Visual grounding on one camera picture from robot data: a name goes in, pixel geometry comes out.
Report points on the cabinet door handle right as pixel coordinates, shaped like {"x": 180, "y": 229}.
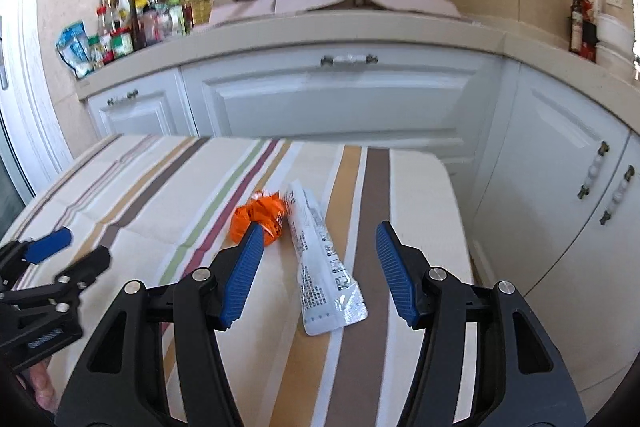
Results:
{"x": 618, "y": 195}

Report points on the blue white snack bag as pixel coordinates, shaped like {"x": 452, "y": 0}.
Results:
{"x": 73, "y": 48}

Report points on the left drawer handle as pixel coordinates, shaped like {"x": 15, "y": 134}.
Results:
{"x": 129, "y": 96}

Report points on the person's left hand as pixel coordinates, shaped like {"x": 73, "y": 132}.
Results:
{"x": 44, "y": 391}

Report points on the white printed sachet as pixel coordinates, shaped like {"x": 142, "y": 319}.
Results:
{"x": 330, "y": 297}

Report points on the pink stove cover cloth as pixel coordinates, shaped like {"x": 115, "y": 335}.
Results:
{"x": 242, "y": 11}

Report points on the dark glass oil bottle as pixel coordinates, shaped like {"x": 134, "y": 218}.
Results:
{"x": 576, "y": 21}

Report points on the orange crumpled wrapper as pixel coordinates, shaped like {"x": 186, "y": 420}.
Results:
{"x": 266, "y": 209}

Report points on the cabinet door handle left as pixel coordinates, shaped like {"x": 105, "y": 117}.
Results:
{"x": 593, "y": 170}

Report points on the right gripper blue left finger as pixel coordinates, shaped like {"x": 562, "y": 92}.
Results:
{"x": 119, "y": 378}

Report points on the drawer handle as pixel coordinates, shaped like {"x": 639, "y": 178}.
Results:
{"x": 348, "y": 60}
{"x": 129, "y": 96}

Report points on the striped tablecloth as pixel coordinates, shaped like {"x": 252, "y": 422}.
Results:
{"x": 162, "y": 205}

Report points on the white spice rack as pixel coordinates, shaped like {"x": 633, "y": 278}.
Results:
{"x": 146, "y": 17}

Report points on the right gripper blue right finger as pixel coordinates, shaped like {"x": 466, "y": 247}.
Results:
{"x": 520, "y": 376}

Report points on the stacked white containers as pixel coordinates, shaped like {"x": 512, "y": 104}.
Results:
{"x": 615, "y": 47}

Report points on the centre drawer handle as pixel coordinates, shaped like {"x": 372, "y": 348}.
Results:
{"x": 348, "y": 60}

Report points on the cabinet door handle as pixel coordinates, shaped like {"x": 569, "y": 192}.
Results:
{"x": 618, "y": 195}
{"x": 593, "y": 170}

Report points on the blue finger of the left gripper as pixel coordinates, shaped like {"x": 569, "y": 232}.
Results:
{"x": 69, "y": 283}
{"x": 35, "y": 251}

